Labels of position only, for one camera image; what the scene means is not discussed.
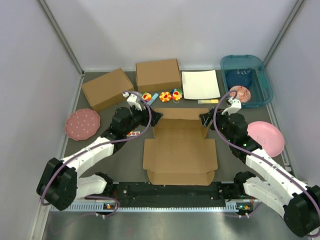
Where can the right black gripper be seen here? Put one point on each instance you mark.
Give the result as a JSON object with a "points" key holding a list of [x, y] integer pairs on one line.
{"points": [[206, 118]]}

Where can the red patterned bowl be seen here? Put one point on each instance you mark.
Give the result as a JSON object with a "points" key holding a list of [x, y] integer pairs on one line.
{"points": [[243, 93]]}

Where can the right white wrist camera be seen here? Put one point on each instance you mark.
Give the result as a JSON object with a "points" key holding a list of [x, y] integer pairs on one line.
{"points": [[234, 106]]}

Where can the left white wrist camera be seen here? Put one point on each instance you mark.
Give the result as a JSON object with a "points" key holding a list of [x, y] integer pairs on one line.
{"points": [[134, 99]]}

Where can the yellow highlighter marker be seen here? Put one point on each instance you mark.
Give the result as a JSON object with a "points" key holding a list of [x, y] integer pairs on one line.
{"points": [[208, 101]]}

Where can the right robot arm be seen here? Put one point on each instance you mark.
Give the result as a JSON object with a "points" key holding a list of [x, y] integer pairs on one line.
{"points": [[294, 201]]}

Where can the white square plate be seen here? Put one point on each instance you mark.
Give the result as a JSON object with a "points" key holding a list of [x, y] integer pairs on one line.
{"points": [[200, 85]]}

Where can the white paper tag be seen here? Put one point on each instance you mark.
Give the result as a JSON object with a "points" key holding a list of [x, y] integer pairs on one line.
{"points": [[133, 134]]}

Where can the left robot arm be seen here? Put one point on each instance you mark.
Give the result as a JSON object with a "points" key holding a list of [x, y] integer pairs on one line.
{"points": [[61, 182]]}

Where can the light pink plate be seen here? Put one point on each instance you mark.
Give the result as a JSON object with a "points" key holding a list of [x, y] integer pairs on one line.
{"points": [[268, 136]]}

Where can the dark pink dotted plate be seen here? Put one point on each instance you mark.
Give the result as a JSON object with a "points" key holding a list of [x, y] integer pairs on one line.
{"points": [[82, 124]]}

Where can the cardboard box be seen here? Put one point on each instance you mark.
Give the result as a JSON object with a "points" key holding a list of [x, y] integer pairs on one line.
{"points": [[157, 76], [180, 154], [107, 90]]}

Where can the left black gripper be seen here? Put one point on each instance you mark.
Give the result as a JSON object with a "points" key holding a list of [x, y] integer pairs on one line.
{"points": [[144, 113]]}

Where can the rainbow flower plush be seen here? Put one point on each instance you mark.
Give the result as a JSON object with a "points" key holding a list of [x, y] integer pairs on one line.
{"points": [[146, 96], [176, 94]]}

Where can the light blue marker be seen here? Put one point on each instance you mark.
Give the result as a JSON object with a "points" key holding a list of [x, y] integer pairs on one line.
{"points": [[153, 98]]}

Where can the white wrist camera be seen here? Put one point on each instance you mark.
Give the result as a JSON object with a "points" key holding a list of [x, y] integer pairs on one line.
{"points": [[234, 106], [134, 99]]}

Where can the teal plastic bin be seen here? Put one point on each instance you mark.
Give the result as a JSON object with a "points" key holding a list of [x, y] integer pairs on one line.
{"points": [[261, 90]]}

